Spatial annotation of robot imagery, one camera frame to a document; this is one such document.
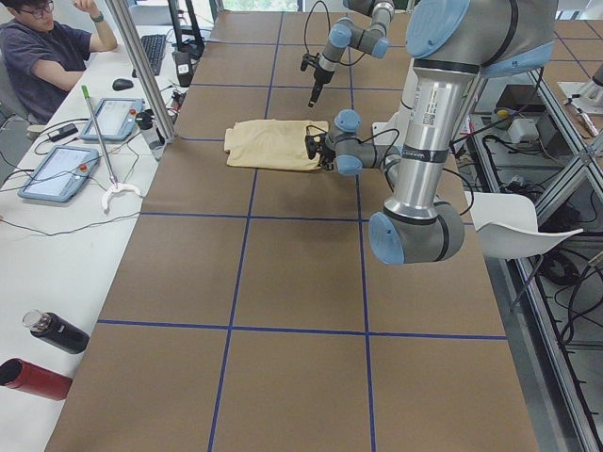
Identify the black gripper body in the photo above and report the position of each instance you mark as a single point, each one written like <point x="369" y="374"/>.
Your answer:
<point x="324" y="151"/>
<point x="317" y="77"/>

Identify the cream long-sleeve printed shirt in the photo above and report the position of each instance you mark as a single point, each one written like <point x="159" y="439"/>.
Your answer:
<point x="270" y="144"/>

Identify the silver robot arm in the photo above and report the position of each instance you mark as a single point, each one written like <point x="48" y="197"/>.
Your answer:
<point x="346" y="34"/>
<point x="415" y="226"/>

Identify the black keyboard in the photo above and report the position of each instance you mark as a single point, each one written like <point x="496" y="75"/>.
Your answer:
<point x="154" y="48"/>

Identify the clear bottle with black lid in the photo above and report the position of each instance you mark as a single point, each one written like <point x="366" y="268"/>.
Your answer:
<point x="146" y="123"/>

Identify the white plastic chair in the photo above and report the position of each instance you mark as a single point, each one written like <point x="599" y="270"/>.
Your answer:
<point x="507" y="226"/>

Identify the black computer mouse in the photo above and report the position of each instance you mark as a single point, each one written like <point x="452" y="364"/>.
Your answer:
<point x="120" y="84"/>

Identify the far blue teach pendant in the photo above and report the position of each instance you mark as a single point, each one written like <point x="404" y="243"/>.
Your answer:
<point x="116" y="117"/>

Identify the blue teach pendant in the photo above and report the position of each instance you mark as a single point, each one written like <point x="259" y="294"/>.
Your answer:
<point x="61" y="174"/>
<point x="116" y="117"/>

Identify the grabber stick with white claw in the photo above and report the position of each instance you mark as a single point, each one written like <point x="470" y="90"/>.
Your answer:
<point x="115" y="186"/>

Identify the black power adapter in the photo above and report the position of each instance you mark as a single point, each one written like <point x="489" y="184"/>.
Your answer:
<point x="64" y="131"/>

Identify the near blue teach pendant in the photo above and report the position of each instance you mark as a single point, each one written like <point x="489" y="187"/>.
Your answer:
<point x="61" y="174"/>

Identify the seated person in dark hoodie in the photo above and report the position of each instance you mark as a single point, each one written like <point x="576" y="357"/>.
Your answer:
<point x="45" y="59"/>

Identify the black water bottle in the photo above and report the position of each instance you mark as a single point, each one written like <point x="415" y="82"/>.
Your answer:
<point x="56" y="331"/>

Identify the red bottle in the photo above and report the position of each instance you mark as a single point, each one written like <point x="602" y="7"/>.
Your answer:
<point x="23" y="376"/>

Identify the white camera mast with base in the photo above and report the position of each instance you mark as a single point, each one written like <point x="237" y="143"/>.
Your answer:
<point x="400" y="117"/>

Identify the aluminium frame post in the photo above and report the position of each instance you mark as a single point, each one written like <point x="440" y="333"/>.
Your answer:
<point x="121" y="15"/>

